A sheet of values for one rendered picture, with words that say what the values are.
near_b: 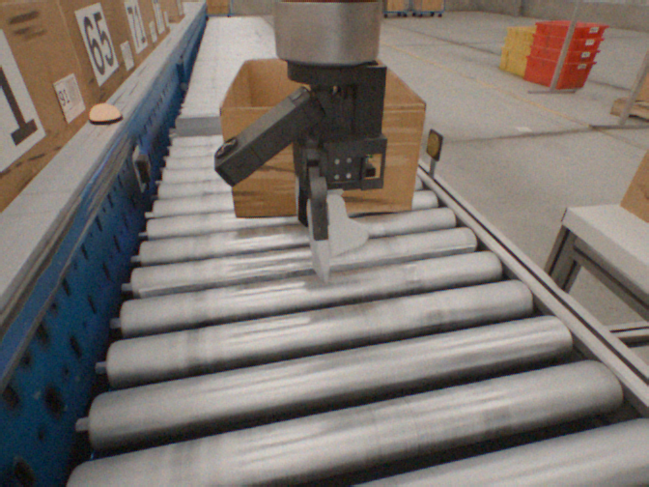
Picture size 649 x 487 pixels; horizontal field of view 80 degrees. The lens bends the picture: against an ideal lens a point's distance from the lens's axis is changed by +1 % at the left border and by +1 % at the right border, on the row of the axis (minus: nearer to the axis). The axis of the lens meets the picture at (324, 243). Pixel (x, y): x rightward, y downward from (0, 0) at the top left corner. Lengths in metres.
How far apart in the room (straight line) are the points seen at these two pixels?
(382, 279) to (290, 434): 0.23
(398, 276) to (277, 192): 0.23
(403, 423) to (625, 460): 0.17
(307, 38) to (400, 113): 0.28
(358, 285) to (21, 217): 0.35
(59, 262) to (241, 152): 0.18
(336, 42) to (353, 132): 0.09
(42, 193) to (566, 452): 0.52
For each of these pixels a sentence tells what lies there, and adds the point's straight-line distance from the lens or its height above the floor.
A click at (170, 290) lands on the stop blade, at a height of 0.74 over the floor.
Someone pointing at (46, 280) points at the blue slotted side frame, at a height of 0.86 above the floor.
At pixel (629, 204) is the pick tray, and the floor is 0.76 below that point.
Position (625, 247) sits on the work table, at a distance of 0.69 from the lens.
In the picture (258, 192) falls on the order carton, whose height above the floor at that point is 0.79.
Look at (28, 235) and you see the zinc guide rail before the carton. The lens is 0.40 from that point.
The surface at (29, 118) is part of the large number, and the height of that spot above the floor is 0.94.
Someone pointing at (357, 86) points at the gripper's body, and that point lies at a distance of 0.37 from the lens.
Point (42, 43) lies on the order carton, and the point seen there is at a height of 1.00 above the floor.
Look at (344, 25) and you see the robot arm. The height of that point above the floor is 1.04.
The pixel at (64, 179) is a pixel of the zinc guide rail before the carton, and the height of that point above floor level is 0.89.
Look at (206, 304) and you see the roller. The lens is 0.48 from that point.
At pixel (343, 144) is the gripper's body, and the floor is 0.94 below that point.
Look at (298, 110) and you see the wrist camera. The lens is 0.36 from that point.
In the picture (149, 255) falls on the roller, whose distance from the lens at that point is 0.60.
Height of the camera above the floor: 1.07
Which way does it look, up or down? 34 degrees down
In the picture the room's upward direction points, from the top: straight up
